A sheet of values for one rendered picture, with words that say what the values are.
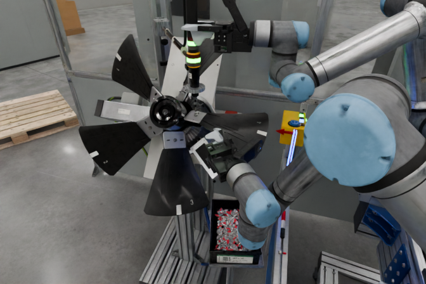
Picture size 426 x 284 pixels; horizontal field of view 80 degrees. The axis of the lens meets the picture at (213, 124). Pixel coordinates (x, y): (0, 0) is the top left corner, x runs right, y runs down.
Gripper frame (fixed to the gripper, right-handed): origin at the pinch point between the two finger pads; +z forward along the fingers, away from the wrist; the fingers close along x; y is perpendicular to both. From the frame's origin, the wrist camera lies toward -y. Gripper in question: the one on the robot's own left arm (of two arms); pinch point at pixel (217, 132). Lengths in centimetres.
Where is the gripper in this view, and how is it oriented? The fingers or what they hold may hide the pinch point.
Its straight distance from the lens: 84.7
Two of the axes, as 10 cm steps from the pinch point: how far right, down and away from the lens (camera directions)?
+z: -3.5, -4.9, 8.0
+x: 1.0, 8.3, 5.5
